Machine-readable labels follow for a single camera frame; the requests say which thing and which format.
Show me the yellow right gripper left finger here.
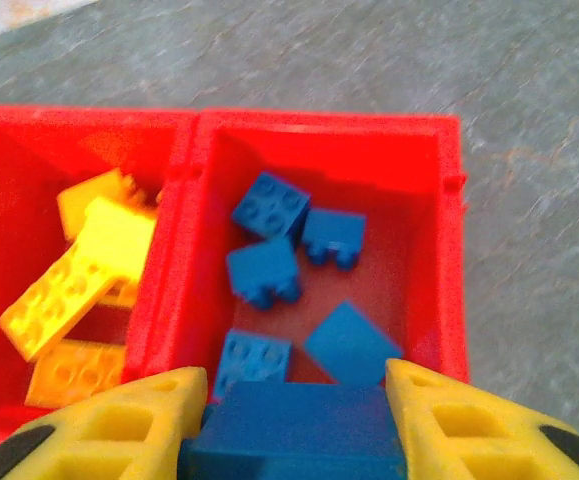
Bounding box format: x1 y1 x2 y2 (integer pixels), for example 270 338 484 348
0 365 209 480

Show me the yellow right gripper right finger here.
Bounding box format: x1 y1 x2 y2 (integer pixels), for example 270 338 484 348
383 358 579 480

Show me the yellow long lego brick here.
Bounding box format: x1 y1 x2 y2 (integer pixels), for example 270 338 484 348
56 167 163 241
0 239 120 364
23 339 126 409

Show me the blue lego brick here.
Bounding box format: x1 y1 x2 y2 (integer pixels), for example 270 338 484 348
211 328 294 401
231 171 313 246
301 208 368 272
225 237 303 312
178 380 410 480
302 299 404 389

